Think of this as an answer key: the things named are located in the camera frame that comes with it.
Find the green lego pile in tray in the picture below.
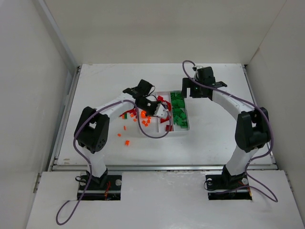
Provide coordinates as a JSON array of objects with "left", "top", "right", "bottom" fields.
[{"left": 170, "top": 91, "right": 189, "bottom": 131}]

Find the red arch lego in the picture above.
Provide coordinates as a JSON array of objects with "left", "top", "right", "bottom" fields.
[{"left": 160, "top": 117, "right": 170, "bottom": 124}]

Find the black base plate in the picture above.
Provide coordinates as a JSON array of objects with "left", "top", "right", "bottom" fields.
[
  {"left": 204, "top": 173, "right": 252, "bottom": 200},
  {"left": 75, "top": 174, "right": 122, "bottom": 201}
]

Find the red flower print lego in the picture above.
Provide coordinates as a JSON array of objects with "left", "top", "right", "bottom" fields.
[{"left": 157, "top": 96, "right": 172, "bottom": 111}]

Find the orange lego pile in tray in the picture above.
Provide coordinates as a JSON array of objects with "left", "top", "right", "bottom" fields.
[{"left": 140, "top": 114, "right": 151, "bottom": 127}]

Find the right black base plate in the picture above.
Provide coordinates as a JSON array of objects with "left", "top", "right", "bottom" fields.
[{"left": 204, "top": 173, "right": 252, "bottom": 200}]

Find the red square lego in tray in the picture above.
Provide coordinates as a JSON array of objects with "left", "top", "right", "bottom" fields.
[{"left": 165, "top": 125, "right": 173, "bottom": 132}]

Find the red lego pile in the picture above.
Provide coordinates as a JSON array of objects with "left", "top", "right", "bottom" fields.
[{"left": 120, "top": 108, "right": 138, "bottom": 122}]

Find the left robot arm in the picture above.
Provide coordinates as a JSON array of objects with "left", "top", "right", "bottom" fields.
[{"left": 73, "top": 80, "right": 168, "bottom": 188}]

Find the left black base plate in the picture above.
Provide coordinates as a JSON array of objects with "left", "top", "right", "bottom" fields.
[{"left": 75, "top": 174, "right": 122, "bottom": 201}]

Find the aluminium rail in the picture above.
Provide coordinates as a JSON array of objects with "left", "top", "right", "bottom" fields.
[{"left": 48, "top": 164, "right": 278, "bottom": 172}]

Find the white three-compartment tray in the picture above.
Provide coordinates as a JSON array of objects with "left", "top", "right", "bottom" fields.
[{"left": 138, "top": 90, "right": 191, "bottom": 138}]

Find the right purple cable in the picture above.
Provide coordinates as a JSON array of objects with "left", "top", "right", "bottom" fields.
[{"left": 182, "top": 60, "right": 278, "bottom": 203}]

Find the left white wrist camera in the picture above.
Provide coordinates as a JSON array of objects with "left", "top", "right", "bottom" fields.
[{"left": 154, "top": 102, "right": 168, "bottom": 119}]

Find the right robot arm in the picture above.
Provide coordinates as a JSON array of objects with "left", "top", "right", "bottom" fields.
[{"left": 182, "top": 65, "right": 271, "bottom": 190}]

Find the orange dome lego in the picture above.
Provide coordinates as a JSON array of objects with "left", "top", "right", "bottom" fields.
[{"left": 141, "top": 111, "right": 146, "bottom": 118}]

